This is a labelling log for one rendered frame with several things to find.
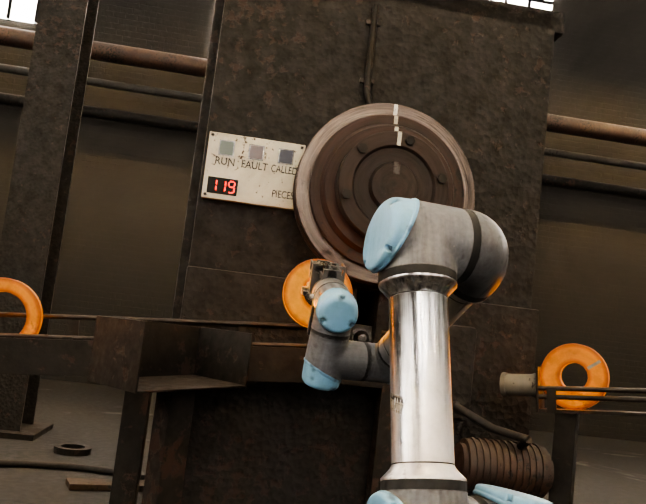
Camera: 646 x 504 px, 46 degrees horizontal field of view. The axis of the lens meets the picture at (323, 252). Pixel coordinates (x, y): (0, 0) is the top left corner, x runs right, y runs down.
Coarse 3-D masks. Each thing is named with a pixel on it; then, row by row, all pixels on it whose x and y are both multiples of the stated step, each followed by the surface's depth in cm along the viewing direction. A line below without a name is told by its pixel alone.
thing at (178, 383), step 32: (96, 320) 161; (128, 320) 151; (96, 352) 158; (128, 352) 149; (160, 352) 171; (192, 352) 176; (224, 352) 169; (128, 384) 147; (160, 384) 156; (192, 384) 159; (224, 384) 162; (160, 416) 159; (160, 448) 157; (160, 480) 156
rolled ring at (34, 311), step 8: (0, 280) 182; (8, 280) 183; (16, 280) 183; (0, 288) 182; (8, 288) 182; (16, 288) 183; (24, 288) 183; (24, 296) 183; (32, 296) 183; (24, 304) 183; (32, 304) 183; (40, 304) 185; (32, 312) 183; (40, 312) 183; (32, 320) 183; (40, 320) 183; (24, 328) 182; (32, 328) 182; (40, 328) 185
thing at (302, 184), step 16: (352, 112) 196; (368, 112) 197; (384, 112) 197; (400, 112) 198; (416, 112) 199; (336, 128) 195; (432, 128) 199; (320, 144) 194; (448, 144) 199; (304, 160) 193; (464, 160) 199; (304, 176) 193; (464, 176) 199; (304, 192) 192; (464, 192) 198; (304, 208) 192; (464, 208) 198; (304, 224) 192; (320, 240) 192; (336, 256) 192; (352, 272) 192; (368, 272) 193
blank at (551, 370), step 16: (560, 352) 184; (576, 352) 183; (592, 352) 181; (544, 368) 185; (560, 368) 184; (592, 368) 180; (544, 384) 185; (560, 384) 183; (592, 384) 180; (608, 384) 180; (560, 400) 183; (576, 400) 181
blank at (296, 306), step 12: (300, 264) 171; (288, 276) 170; (300, 276) 171; (288, 288) 170; (300, 288) 170; (348, 288) 172; (288, 300) 170; (300, 300) 170; (288, 312) 170; (300, 312) 170; (300, 324) 172
